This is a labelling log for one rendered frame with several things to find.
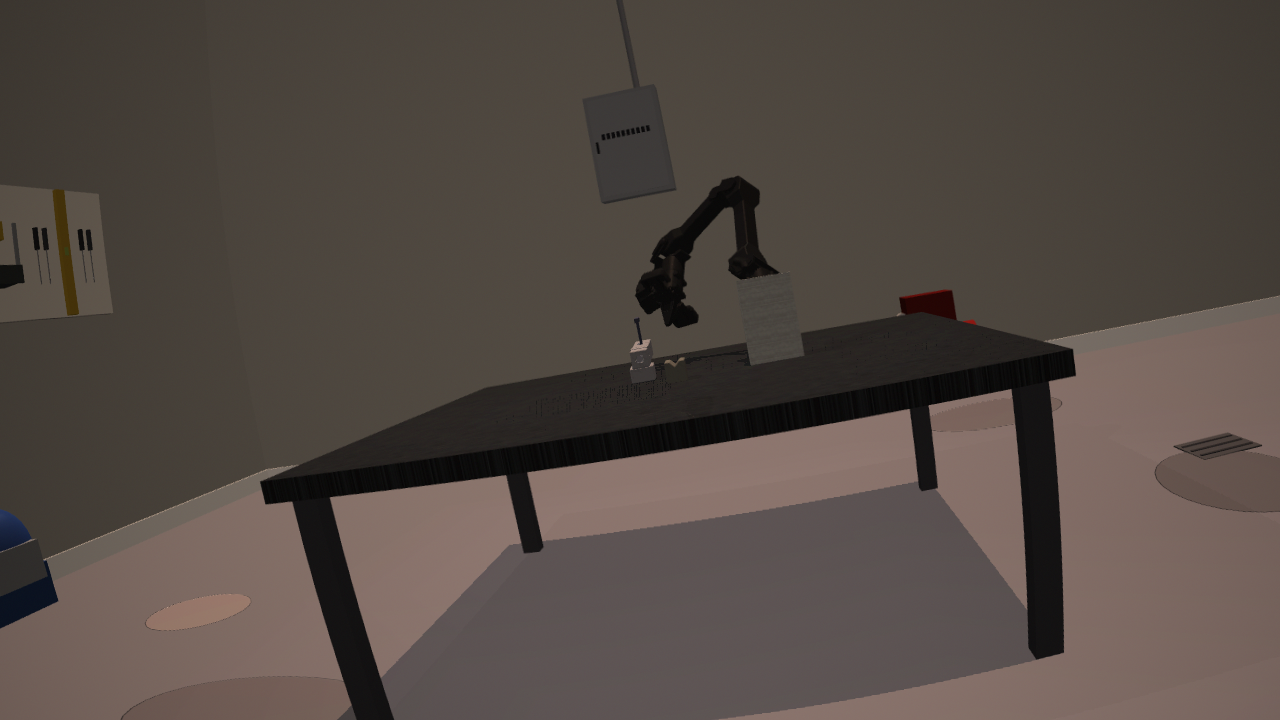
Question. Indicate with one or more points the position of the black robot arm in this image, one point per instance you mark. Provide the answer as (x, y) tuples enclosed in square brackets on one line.
[(747, 262)]

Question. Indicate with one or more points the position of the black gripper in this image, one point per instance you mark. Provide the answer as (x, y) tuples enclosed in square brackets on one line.
[(669, 285)]

